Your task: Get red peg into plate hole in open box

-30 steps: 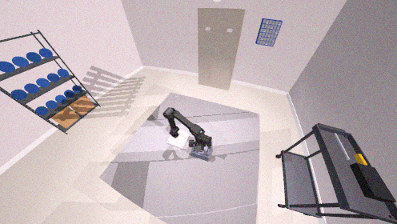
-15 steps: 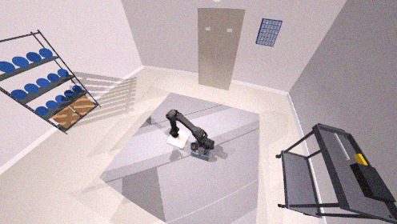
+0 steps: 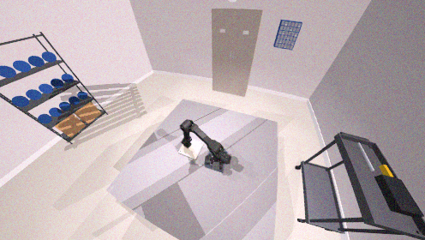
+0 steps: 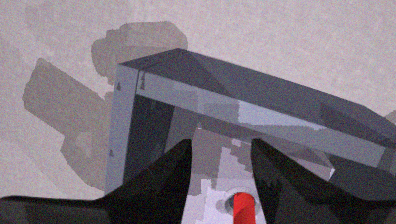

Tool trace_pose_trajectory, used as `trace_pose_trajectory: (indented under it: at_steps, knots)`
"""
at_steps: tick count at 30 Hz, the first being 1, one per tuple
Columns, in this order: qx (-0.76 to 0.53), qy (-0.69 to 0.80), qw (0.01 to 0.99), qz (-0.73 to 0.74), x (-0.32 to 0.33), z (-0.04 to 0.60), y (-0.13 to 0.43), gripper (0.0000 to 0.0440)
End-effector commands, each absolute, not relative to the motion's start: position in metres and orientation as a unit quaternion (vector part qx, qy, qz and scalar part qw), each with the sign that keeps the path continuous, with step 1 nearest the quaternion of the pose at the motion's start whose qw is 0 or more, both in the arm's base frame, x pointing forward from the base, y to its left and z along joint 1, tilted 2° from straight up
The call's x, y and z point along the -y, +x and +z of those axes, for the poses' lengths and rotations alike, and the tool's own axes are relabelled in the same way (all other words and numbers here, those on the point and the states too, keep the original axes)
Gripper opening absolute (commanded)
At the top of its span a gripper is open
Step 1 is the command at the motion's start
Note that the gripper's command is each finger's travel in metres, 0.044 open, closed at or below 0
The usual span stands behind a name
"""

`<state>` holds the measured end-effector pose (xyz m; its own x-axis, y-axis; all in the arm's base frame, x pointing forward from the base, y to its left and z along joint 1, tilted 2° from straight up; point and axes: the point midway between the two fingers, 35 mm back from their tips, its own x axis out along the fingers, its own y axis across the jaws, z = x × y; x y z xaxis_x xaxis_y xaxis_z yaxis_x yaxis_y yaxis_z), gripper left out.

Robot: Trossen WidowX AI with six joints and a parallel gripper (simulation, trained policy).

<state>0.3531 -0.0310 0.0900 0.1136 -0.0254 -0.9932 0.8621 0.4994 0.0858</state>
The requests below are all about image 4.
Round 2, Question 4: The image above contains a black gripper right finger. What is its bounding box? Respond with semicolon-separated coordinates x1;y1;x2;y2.
250;139;396;224

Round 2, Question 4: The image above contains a red peg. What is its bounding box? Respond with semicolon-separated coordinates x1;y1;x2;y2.
233;193;256;224

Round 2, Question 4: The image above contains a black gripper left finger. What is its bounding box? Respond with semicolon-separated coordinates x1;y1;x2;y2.
0;139;192;224

